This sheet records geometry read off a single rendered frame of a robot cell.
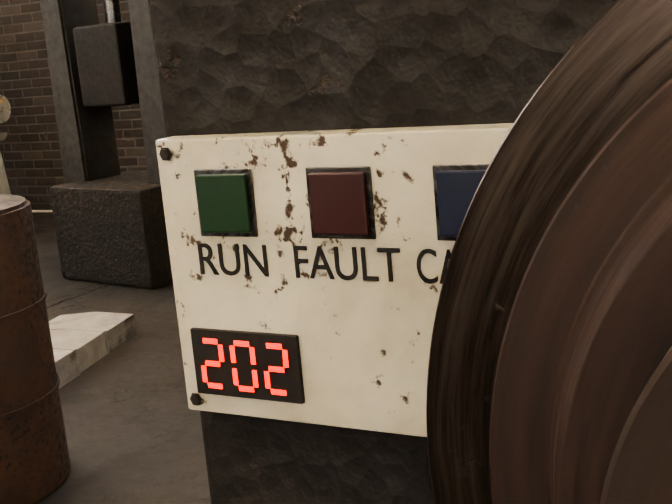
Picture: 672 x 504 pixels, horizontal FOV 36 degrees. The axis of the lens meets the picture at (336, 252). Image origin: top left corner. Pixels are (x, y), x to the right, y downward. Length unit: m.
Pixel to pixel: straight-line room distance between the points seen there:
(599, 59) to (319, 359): 0.30
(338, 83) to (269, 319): 0.15
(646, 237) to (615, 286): 0.02
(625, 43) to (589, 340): 0.11
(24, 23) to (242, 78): 8.48
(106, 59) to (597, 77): 5.61
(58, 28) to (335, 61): 5.71
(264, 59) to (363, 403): 0.21
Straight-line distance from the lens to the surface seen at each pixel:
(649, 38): 0.40
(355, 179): 0.59
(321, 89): 0.62
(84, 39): 6.09
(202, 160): 0.65
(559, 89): 0.40
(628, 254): 0.38
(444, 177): 0.57
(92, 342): 4.58
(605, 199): 0.39
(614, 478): 0.34
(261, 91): 0.64
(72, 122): 6.30
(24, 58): 9.15
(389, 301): 0.60
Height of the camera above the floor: 1.30
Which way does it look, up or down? 12 degrees down
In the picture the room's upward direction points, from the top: 5 degrees counter-clockwise
